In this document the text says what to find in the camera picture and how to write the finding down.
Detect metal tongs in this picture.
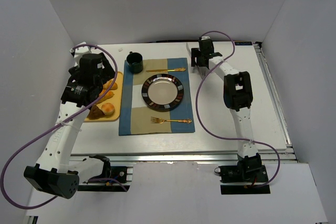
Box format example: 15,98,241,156
186,42,207,79

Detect round bread bun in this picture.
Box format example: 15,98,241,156
101,103,115,115

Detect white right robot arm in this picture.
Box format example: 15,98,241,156
191,33,262,182

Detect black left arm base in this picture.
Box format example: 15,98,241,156
78,166,133,192

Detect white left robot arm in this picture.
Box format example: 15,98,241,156
24,42,117,199

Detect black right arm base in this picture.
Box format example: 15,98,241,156
214,165,271,195

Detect striped bread roll far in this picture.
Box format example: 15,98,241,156
103,79,118,90

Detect striped orange croissant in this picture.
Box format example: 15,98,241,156
97,90,114,103

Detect gold knife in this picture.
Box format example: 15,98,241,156
146,68,186,73

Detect yellow plastic tray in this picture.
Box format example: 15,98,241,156
85,71,123,122

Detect dark green mug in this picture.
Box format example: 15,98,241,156
126,51,143,74

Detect right blue logo sticker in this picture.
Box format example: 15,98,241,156
235,41,253,46

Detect brown chocolate croissant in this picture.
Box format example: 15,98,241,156
87,104,105,120

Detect blue beige placemat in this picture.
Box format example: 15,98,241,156
119,58,195,136

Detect dark rimmed ceramic plate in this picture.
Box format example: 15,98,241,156
141,73,184,111

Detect gold fork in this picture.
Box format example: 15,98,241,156
150,117,192,124

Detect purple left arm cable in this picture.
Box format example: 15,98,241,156
0,45,118,210

